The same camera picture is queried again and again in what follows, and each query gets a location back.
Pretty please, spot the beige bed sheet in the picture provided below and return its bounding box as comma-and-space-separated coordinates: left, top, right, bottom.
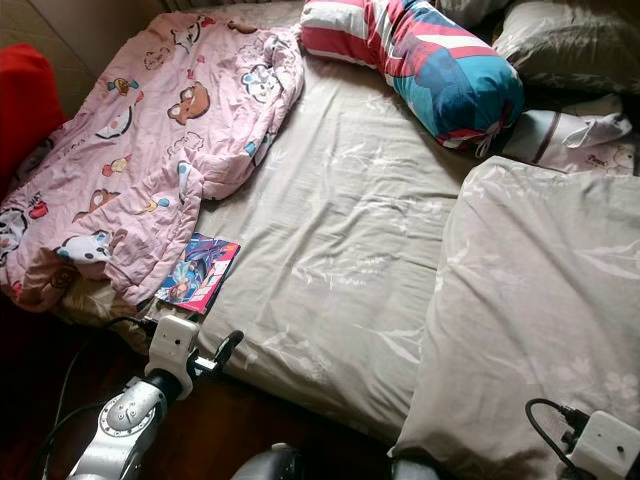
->
60, 5, 640, 446

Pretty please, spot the large beige floral pillow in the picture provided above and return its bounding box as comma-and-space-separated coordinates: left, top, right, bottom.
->
390, 155, 640, 480

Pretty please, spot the pink cartoon print quilt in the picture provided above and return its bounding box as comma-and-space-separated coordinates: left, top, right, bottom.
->
0, 12, 306, 306

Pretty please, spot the manga book pink blue cover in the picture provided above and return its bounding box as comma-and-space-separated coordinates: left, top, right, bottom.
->
157, 232, 242, 316

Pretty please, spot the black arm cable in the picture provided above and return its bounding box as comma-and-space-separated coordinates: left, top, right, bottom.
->
40, 315, 161, 480
525, 398, 591, 456

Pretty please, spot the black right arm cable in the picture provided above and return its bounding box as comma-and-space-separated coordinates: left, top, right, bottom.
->
525, 398, 591, 456

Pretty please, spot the red cushion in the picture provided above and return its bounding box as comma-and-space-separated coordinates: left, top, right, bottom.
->
0, 42, 66, 186

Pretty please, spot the red white blue bolster pillow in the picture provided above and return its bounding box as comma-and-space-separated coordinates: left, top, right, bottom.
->
300, 0, 526, 156

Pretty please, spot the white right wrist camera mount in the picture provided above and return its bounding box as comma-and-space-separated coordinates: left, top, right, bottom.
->
568, 410, 640, 480

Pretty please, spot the white cartoon print cloth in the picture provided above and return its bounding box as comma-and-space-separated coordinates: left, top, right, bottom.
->
500, 105, 640, 179

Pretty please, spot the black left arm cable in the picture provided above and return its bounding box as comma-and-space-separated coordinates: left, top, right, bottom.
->
40, 315, 161, 480

